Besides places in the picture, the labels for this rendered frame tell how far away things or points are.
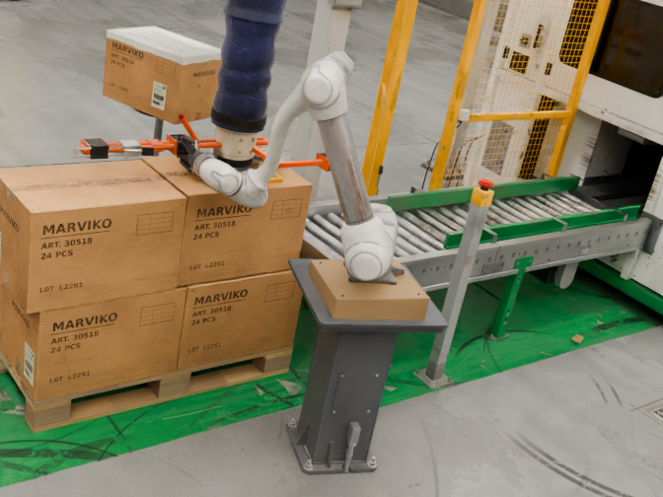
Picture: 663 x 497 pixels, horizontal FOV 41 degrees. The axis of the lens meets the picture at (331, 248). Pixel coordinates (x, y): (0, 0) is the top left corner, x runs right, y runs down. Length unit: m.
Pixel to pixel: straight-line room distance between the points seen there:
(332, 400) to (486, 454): 0.85
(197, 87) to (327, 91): 2.53
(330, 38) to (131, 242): 2.07
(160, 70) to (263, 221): 1.84
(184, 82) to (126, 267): 2.01
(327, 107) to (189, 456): 1.51
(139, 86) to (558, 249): 2.58
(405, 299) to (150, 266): 1.00
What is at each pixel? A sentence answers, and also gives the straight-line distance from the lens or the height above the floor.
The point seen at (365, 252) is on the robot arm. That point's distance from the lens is 2.98.
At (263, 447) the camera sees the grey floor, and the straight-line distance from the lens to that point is 3.71.
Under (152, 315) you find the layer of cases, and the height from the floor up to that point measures 0.44.
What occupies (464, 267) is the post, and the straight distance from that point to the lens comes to 4.08.
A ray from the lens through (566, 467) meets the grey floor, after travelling 4.10.
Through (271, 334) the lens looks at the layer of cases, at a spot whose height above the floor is 0.23.
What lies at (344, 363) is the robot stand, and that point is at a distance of 3.38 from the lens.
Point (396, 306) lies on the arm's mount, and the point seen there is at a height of 0.81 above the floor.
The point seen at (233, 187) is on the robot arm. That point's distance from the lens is 3.23.
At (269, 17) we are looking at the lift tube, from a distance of 3.45.
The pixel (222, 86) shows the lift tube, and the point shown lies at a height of 1.32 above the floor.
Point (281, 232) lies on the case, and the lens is 3.75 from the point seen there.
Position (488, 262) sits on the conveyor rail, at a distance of 4.52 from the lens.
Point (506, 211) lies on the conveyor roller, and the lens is 5.22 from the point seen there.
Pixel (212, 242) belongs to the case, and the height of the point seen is 0.74.
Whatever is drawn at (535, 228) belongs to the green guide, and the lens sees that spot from 4.87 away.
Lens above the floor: 2.25
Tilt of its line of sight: 24 degrees down
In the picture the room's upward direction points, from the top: 11 degrees clockwise
